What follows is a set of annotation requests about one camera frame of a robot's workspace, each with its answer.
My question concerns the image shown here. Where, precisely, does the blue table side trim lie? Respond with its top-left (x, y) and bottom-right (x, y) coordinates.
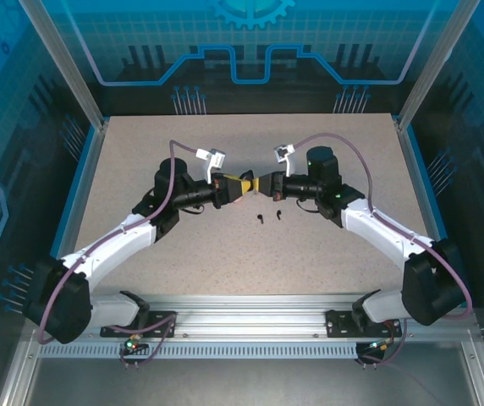
top-left (402, 125), bottom-right (472, 308)
top-left (41, 125), bottom-right (102, 308)

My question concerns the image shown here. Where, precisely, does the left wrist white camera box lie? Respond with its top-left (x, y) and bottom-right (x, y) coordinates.
top-left (195, 147), bottom-right (228, 184)

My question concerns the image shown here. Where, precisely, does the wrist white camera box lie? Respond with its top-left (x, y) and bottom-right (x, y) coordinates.
top-left (272, 143), bottom-right (297, 178)
top-left (195, 147), bottom-right (228, 184)

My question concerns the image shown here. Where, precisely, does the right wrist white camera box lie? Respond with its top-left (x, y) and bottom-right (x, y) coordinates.
top-left (272, 143), bottom-right (297, 178)

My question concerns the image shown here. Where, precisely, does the aluminium mounting rail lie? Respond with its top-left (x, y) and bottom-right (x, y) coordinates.
top-left (25, 294), bottom-right (476, 343)

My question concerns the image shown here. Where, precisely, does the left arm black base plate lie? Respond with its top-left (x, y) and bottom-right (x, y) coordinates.
top-left (100, 310), bottom-right (179, 339)

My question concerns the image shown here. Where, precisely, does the aluminium frame post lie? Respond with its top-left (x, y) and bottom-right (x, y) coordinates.
top-left (396, 0), bottom-right (484, 132)
top-left (17, 0), bottom-right (110, 132)

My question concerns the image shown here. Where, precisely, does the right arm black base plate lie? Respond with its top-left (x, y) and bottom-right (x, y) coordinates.
top-left (325, 310), bottom-right (403, 338)

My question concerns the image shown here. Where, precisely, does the slotted grey cable duct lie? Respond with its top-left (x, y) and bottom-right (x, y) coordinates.
top-left (38, 342), bottom-right (360, 360)

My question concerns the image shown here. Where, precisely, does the cable connector with lights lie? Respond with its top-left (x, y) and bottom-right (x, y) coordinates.
top-left (118, 333), bottom-right (150, 357)
top-left (358, 337), bottom-right (395, 357)

